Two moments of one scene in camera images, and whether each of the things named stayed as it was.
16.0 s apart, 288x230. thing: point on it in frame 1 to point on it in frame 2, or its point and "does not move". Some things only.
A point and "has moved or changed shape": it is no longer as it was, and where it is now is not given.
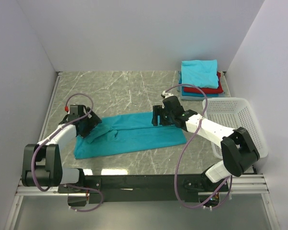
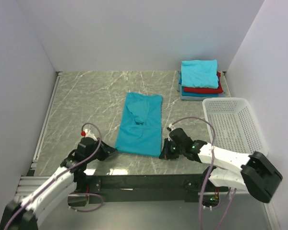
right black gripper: [157, 115] to [170, 151]
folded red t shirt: [219, 89] does not move
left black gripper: [92, 122] to [104, 152]
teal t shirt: [128, 132] has moved or changed shape
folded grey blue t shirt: [190, 97] does not move
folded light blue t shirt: [203, 73] does not move
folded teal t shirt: [192, 94] does not move
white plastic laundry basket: [234, 113] does not move
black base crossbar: [175, 188] does not move
